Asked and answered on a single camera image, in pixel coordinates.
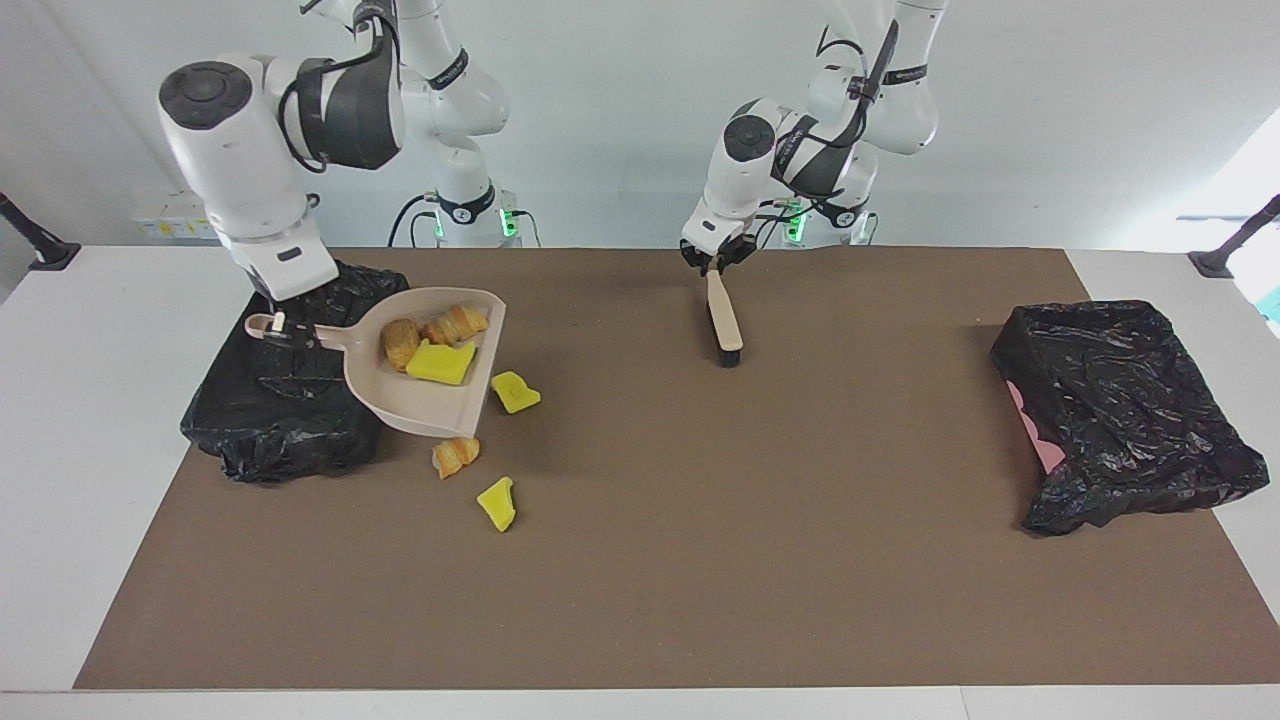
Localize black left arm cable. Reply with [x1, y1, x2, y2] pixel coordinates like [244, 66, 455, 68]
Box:
[815, 18, 901, 151]

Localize pink plastic bin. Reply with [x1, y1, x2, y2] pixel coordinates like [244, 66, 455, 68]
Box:
[1008, 383, 1067, 476]

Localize brown table mat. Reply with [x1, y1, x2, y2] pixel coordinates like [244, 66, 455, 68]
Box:
[73, 247, 1280, 691]

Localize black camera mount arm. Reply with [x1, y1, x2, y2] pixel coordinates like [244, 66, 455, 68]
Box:
[0, 192, 82, 272]
[1188, 195, 1280, 279]

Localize wedge yellow sponge piece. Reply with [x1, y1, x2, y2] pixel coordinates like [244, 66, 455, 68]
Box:
[476, 476, 518, 533]

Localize beige hand brush black bristles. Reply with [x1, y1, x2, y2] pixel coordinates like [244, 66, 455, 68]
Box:
[705, 266, 745, 369]

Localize black trash bag over pink bin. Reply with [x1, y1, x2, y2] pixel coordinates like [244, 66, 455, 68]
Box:
[990, 300, 1271, 538]

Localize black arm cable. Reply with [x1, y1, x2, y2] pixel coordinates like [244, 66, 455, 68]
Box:
[815, 18, 901, 151]
[278, 0, 406, 176]

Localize notched yellow sponge piece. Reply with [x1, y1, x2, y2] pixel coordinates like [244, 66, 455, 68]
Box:
[405, 340, 479, 387]

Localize black base power cable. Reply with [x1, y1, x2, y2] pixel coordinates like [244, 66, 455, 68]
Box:
[388, 193, 442, 248]

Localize beige plastic dustpan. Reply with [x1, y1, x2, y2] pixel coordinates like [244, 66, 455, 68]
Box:
[245, 287, 508, 441]

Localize black trash bag lined bin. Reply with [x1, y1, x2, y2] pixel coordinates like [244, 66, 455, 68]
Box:
[180, 259, 418, 485]

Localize ridged yellow sponge piece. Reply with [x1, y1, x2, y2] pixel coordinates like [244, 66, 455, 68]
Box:
[490, 371, 543, 415]

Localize large white wall box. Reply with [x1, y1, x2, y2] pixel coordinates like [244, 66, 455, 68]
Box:
[160, 190, 216, 241]

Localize tan toy pastry piece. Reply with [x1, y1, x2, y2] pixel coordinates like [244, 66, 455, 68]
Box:
[422, 305, 491, 346]

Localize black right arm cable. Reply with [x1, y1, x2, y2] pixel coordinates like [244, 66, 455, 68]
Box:
[278, 0, 406, 176]

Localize brown toy bread roll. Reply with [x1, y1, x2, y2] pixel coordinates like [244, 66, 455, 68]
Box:
[380, 318, 423, 373]

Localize striped orange toy croissant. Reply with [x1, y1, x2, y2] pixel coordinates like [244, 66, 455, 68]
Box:
[432, 437, 482, 480]

